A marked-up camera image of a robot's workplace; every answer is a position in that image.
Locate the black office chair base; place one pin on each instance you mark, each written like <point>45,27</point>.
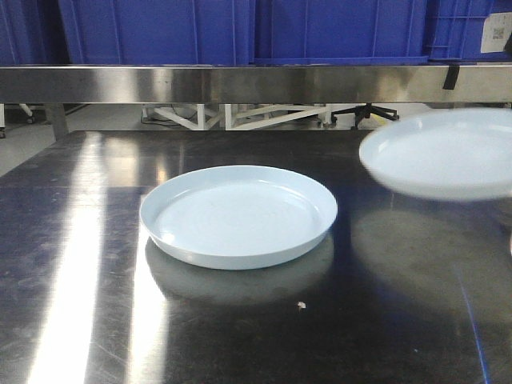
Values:
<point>365,111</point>

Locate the white metal frame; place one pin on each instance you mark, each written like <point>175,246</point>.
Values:
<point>202,117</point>

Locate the blue bin on shelf left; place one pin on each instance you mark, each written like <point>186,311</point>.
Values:
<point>127,32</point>

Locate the blue bin on shelf middle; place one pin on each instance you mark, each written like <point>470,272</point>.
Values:
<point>339,32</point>

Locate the light blue plate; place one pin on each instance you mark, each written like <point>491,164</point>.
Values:
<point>238,217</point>
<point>448,155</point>

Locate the black tape strip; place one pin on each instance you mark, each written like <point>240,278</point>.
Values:
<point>451,77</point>

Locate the blue bin on shelf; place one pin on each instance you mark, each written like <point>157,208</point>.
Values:
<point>339,32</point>
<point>453,31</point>
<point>127,32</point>

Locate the white paper label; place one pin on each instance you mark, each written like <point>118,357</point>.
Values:
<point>495,33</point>

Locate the blue bin on shelf right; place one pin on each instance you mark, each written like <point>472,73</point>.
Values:
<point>453,31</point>

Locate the stainless steel shelf rack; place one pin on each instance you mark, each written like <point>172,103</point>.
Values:
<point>55,86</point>

